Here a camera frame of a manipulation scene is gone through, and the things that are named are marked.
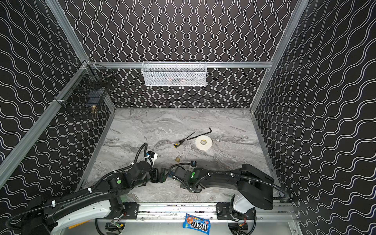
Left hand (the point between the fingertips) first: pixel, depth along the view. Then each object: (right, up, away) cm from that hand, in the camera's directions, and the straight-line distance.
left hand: (168, 173), depth 75 cm
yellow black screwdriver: (+6, +14, +26) cm, 30 cm away
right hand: (+9, -10, +8) cm, 15 cm away
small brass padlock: (+4, +3, +18) cm, 19 cm away
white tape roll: (+21, +12, +26) cm, 35 cm away
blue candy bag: (+14, -23, -5) cm, 27 cm away
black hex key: (+19, +17, +29) cm, 39 cm away
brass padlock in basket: (-44, +34, +9) cm, 56 cm away
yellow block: (-36, -17, -13) cm, 42 cm away
